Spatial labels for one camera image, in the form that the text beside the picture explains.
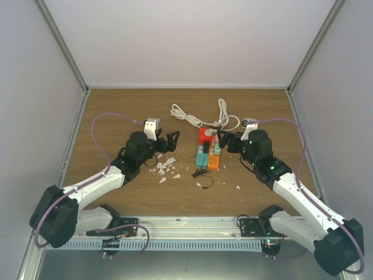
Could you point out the red cube power socket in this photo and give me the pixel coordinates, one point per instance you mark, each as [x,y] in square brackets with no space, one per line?
[206,135]

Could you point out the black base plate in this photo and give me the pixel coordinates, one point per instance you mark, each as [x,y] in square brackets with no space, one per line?
[255,227]
[119,228]

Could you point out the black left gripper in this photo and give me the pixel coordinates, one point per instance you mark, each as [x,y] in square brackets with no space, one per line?
[171,144]

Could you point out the teal power strip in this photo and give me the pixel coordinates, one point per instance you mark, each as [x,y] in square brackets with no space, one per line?
[202,157]

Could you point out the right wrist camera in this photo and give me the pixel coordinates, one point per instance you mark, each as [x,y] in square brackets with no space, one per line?
[249,124]

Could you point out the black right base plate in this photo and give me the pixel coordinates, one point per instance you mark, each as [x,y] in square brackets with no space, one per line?
[255,227]

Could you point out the orange power strip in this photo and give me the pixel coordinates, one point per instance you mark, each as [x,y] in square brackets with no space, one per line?
[213,162]

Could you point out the black power adapter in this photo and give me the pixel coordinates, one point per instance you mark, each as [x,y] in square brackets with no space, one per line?
[205,147]

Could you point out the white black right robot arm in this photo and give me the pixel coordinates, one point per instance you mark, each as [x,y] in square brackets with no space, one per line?
[336,243]

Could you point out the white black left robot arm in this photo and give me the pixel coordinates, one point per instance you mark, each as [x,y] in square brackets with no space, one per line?
[60,213]

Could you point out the green square adapter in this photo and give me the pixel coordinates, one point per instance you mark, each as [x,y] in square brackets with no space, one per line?
[216,150]

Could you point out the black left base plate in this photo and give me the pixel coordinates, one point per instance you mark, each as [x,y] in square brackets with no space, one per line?
[119,228]

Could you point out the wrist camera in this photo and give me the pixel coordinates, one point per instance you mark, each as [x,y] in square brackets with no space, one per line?
[151,126]
[249,124]

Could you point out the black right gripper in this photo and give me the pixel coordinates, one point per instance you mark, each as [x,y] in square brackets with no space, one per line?
[233,137]

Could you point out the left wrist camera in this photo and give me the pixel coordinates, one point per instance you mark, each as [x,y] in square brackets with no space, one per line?
[151,126]

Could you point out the slotted cable duct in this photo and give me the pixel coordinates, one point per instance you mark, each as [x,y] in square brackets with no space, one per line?
[167,245]

